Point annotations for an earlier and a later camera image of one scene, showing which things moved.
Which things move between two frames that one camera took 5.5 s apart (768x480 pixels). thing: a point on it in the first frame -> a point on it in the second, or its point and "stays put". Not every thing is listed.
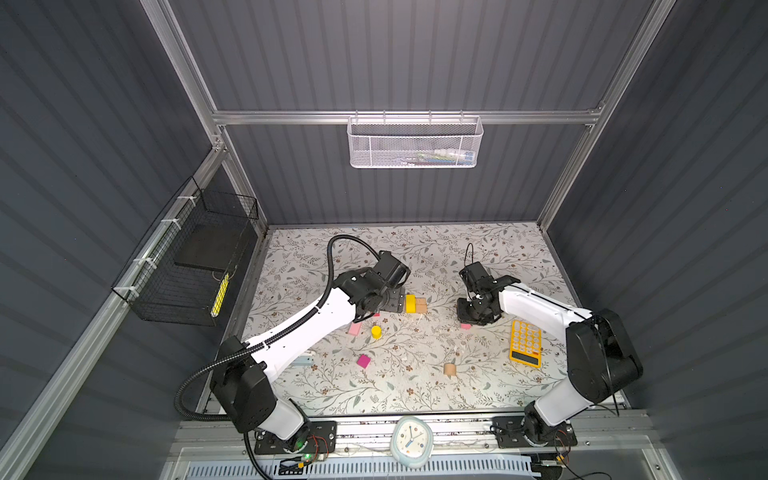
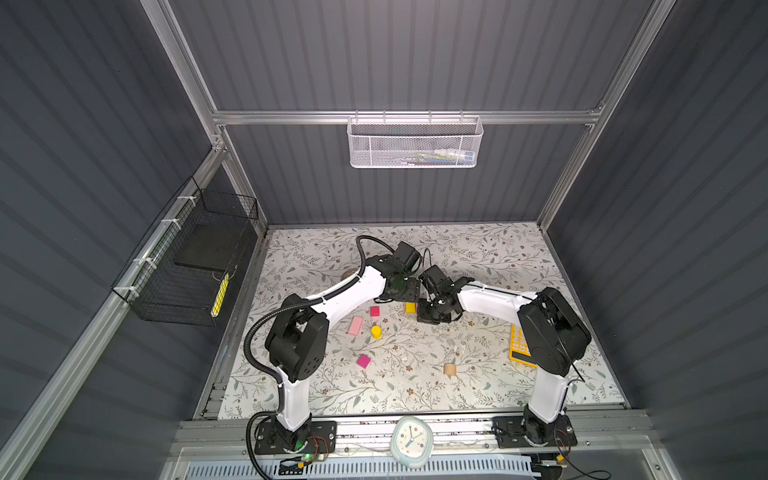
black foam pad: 211,245 stays put
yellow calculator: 526,343 stays put
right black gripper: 463,317 -> 422,316
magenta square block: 363,360 stays put
